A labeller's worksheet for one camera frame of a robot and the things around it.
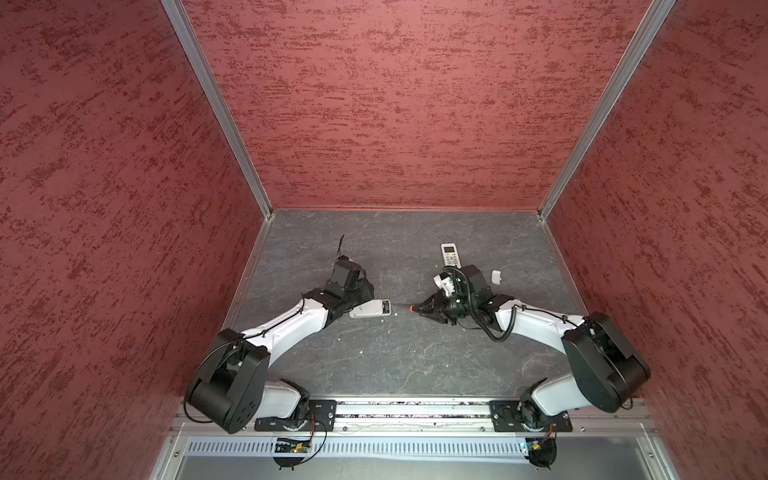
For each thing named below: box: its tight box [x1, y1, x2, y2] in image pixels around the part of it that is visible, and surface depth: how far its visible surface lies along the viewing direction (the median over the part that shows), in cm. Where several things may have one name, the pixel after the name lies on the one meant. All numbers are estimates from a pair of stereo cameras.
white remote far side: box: [441, 242, 462, 269], surface depth 108 cm
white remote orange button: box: [349, 299, 392, 318], surface depth 94 cm
